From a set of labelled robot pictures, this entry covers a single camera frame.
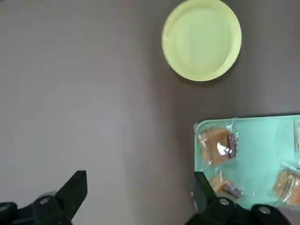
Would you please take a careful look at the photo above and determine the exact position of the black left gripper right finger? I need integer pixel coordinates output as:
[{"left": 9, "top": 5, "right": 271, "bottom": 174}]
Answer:
[{"left": 191, "top": 171, "right": 293, "bottom": 225}]

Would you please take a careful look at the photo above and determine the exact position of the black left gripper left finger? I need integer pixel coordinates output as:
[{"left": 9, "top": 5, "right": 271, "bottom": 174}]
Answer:
[{"left": 0, "top": 170, "right": 88, "bottom": 225}]

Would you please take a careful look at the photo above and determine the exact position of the green rectangular tray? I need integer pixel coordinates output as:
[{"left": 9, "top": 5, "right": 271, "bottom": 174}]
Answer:
[{"left": 193, "top": 114, "right": 300, "bottom": 210}]

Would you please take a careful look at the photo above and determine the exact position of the yellow round plate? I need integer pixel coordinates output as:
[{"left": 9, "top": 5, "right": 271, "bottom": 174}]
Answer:
[{"left": 161, "top": 0, "right": 243, "bottom": 82}]

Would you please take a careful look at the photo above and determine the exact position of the brown bread pack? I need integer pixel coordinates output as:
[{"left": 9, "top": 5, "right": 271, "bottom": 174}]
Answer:
[
  {"left": 210, "top": 172, "right": 244, "bottom": 201},
  {"left": 198, "top": 121, "right": 241, "bottom": 167},
  {"left": 293, "top": 119, "right": 300, "bottom": 150},
  {"left": 273, "top": 164, "right": 300, "bottom": 207}
]

